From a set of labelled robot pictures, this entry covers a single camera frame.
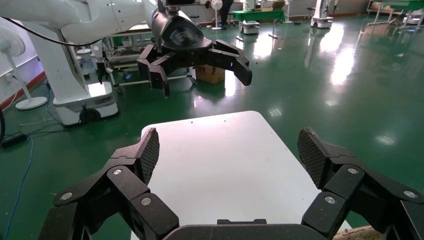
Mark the white robot torso and base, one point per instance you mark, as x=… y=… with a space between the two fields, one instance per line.
x=63 y=73

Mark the person in dark clothes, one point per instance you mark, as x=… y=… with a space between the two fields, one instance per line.
x=226 y=10

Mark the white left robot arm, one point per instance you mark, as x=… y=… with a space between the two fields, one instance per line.
x=82 y=16

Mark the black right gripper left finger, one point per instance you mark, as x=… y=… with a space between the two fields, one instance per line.
x=126 y=185

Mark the small white pedestal fan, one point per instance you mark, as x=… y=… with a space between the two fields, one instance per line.
x=217 y=5

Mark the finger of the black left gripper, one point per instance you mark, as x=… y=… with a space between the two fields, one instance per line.
x=155 y=69
x=232 y=58

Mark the green table with metal legs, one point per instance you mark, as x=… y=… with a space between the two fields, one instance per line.
x=400 y=5

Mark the table with green cloth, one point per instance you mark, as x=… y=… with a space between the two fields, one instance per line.
x=258 y=15

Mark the white metal frame trolley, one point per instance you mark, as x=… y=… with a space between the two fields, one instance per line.
x=132 y=53

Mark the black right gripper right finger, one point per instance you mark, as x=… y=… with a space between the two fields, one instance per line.
x=344 y=182

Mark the large white standing fan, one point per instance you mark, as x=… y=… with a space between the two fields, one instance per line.
x=11 y=44

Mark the low white robot base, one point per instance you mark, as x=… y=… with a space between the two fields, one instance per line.
x=250 y=27

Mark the divided corrugated cardboard box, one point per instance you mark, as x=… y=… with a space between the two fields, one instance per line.
x=357 y=234

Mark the white robot with dark screen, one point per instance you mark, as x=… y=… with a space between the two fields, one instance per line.
x=322 y=18

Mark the black power adapter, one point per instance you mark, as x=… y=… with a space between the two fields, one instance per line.
x=14 y=139

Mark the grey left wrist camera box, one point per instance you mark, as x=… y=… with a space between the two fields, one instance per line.
x=175 y=4

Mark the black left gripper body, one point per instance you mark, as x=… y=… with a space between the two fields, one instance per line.
x=180 y=34

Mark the small brown cardboard box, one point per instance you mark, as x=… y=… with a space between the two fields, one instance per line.
x=210 y=74

